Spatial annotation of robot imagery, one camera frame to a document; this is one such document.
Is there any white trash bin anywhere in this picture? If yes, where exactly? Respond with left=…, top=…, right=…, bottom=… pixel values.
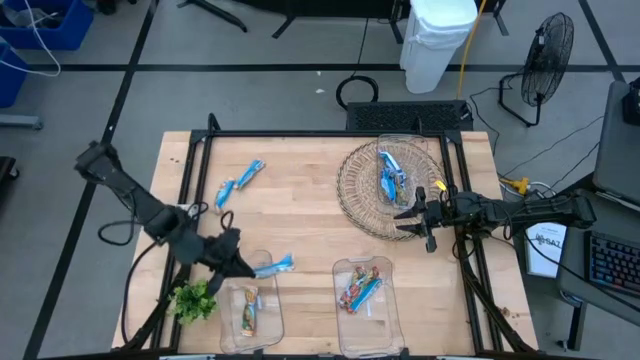
left=398, top=0, right=479, bottom=95

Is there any green artificial plant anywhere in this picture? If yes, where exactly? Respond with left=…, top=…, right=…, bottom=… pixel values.
left=168, top=278, right=219, bottom=327

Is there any blue granola bar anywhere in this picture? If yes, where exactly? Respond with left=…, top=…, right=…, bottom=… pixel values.
left=253, top=253, right=296, bottom=280
left=348, top=278, right=385, bottom=315
left=380, top=169, right=398, bottom=202
left=378, top=151, right=403, bottom=174
left=234, top=158, right=267, bottom=191
left=213, top=177, right=237, bottom=212

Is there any long black arm cable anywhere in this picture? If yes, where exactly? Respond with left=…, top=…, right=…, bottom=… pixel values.
left=121, top=238, right=169, bottom=347

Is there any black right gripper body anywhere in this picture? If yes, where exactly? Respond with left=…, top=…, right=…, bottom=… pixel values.
left=415, top=186, right=455, bottom=255

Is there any black metal table frame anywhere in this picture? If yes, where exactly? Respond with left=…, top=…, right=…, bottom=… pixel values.
left=119, top=112, right=539, bottom=360

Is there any white cable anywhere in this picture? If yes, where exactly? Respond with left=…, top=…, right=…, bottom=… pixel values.
left=0, top=0, right=62, bottom=79

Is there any black panel on stand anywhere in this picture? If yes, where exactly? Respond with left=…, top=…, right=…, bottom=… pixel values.
left=177, top=0, right=509, bottom=44

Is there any green granola bar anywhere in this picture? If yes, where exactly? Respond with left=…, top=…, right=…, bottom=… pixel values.
left=393, top=168, right=413, bottom=207
left=240, top=283, right=261, bottom=338

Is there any thick yellow cable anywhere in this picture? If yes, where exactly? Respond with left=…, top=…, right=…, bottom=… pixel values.
left=455, top=0, right=489, bottom=100

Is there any black perforated box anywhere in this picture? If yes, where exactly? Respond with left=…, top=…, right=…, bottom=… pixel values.
left=345, top=99, right=475, bottom=133

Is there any coiled black cable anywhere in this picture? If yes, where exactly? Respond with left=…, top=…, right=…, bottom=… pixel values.
left=335, top=73, right=380, bottom=112

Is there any black floor fan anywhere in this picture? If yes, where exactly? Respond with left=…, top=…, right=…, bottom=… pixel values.
left=497, top=12, right=576, bottom=128

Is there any black desk device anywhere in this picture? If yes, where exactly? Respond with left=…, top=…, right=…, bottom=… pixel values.
left=621, top=76, right=640, bottom=127

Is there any yellow power plug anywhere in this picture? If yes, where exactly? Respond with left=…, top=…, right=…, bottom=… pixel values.
left=499, top=176, right=531, bottom=197

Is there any backlit black keyboard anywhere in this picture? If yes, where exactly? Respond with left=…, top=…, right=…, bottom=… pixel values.
left=588, top=233, right=640, bottom=298

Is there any grey metal bar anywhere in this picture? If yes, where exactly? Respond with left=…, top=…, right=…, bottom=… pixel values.
left=0, top=113, right=44, bottom=132

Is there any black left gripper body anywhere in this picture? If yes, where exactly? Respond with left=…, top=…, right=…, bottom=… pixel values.
left=198, top=227, right=245, bottom=297

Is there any blue storage bin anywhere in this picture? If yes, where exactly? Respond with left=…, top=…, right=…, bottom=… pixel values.
left=0, top=41, right=30, bottom=109
left=0, top=0, right=95, bottom=52

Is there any grey desk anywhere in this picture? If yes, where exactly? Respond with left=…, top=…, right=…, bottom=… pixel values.
left=557, top=188, right=640, bottom=329

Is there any white paper sheet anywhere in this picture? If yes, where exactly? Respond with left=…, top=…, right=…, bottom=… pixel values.
left=524, top=222, right=569, bottom=280

